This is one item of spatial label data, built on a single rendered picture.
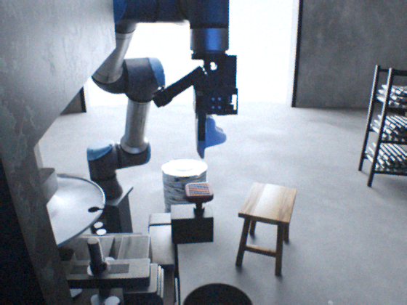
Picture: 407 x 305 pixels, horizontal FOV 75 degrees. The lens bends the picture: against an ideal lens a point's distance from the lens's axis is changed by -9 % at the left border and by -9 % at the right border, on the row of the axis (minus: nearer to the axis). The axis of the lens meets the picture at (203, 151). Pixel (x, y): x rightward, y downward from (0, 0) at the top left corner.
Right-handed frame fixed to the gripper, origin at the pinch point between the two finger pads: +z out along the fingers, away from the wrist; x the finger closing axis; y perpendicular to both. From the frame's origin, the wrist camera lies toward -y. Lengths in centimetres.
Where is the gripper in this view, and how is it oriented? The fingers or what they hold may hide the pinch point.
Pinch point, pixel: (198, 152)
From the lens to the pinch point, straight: 60.3
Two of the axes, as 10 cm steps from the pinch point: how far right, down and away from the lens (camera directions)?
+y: 9.9, -0.4, 1.0
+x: -1.1, -3.5, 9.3
